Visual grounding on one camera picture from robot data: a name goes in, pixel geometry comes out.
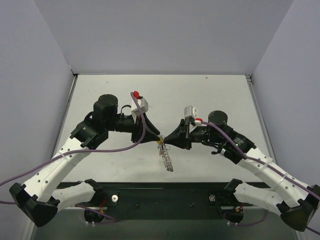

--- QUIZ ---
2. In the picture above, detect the yellow tag key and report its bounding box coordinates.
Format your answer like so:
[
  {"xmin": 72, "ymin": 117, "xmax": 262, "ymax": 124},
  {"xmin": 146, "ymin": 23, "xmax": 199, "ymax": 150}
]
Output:
[{"xmin": 156, "ymin": 135, "xmax": 165, "ymax": 150}]

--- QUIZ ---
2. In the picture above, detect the metal disc keyring holder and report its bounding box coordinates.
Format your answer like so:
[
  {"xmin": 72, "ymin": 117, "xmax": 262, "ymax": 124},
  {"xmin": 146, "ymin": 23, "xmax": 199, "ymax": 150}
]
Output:
[{"xmin": 158, "ymin": 143, "xmax": 174, "ymax": 172}]

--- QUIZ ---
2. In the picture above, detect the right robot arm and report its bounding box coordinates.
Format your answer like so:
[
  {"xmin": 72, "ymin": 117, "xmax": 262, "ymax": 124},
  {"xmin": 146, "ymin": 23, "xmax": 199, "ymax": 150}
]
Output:
[{"xmin": 163, "ymin": 106, "xmax": 320, "ymax": 232}]

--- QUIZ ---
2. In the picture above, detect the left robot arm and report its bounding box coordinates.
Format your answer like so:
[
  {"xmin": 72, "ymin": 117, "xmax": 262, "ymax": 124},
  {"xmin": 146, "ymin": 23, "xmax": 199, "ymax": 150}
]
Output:
[{"xmin": 9, "ymin": 91, "xmax": 160, "ymax": 227}]

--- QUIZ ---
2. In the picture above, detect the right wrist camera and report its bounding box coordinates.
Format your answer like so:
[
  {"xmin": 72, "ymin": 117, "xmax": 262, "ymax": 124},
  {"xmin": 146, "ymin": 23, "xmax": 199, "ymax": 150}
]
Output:
[{"xmin": 184, "ymin": 105, "xmax": 198, "ymax": 126}]

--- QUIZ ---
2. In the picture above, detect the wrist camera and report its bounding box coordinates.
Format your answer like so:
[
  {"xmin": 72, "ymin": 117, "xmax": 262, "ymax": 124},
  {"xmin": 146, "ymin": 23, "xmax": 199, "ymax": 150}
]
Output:
[
  {"xmin": 130, "ymin": 97, "xmax": 150, "ymax": 122},
  {"xmin": 184, "ymin": 105, "xmax": 198, "ymax": 126}
]

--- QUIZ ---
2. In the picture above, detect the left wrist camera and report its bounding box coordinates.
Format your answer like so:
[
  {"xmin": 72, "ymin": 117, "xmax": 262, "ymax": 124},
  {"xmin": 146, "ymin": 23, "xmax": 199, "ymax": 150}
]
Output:
[{"xmin": 130, "ymin": 97, "xmax": 150, "ymax": 122}]

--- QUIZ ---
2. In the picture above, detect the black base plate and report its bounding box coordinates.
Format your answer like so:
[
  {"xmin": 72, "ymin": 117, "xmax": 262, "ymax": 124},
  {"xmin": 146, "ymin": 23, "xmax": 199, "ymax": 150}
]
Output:
[{"xmin": 72, "ymin": 181, "xmax": 261, "ymax": 226}]

